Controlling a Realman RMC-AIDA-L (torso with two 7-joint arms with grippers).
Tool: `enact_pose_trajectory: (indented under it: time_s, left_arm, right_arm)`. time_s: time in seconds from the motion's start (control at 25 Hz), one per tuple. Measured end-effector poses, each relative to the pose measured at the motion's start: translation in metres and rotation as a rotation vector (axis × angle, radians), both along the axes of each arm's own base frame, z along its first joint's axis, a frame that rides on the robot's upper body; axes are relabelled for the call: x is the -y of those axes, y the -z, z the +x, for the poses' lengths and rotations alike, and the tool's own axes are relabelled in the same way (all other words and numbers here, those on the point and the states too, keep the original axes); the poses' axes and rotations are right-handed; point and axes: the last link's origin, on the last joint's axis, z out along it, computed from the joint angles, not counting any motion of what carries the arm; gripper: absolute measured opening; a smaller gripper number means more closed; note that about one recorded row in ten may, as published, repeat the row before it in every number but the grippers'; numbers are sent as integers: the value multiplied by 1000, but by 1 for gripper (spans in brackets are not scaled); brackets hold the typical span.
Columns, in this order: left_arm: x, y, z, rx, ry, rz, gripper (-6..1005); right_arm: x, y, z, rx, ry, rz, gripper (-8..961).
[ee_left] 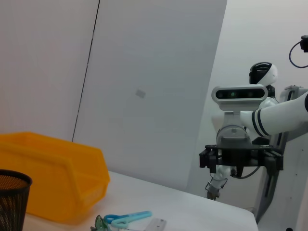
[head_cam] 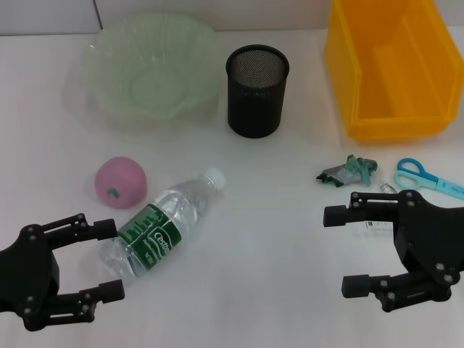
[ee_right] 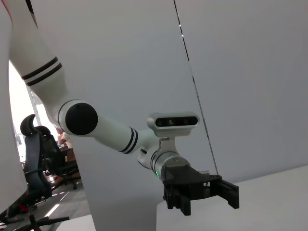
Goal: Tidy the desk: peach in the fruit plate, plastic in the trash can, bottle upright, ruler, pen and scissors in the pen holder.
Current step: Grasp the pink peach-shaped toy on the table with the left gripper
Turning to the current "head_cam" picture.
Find pink toy peach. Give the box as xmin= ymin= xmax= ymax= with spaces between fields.
xmin=94 ymin=156 xmax=149 ymax=210

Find yellow plastic bin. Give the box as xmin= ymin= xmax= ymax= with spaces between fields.
xmin=323 ymin=0 xmax=464 ymax=141

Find pale green fruit plate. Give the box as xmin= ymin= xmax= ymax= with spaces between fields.
xmin=78 ymin=13 xmax=222 ymax=123

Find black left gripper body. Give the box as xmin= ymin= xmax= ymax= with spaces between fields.
xmin=0 ymin=223 xmax=61 ymax=331

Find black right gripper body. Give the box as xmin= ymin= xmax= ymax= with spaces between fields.
xmin=393 ymin=190 xmax=464 ymax=304

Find green plastic wrapper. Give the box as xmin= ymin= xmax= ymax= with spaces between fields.
xmin=315 ymin=154 xmax=379 ymax=189

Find clear green-label water bottle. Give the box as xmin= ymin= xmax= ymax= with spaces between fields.
xmin=98 ymin=166 xmax=226 ymax=279

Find clear grey ballpoint pen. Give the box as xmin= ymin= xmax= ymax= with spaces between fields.
xmin=378 ymin=179 xmax=398 ymax=196

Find blue and teal scissors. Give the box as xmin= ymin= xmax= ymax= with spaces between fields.
xmin=393 ymin=157 xmax=464 ymax=201

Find black mesh pen holder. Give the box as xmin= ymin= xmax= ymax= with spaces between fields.
xmin=225 ymin=43 xmax=291 ymax=138

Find transparent plastic ruler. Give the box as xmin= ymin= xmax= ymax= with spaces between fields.
xmin=363 ymin=219 xmax=394 ymax=236

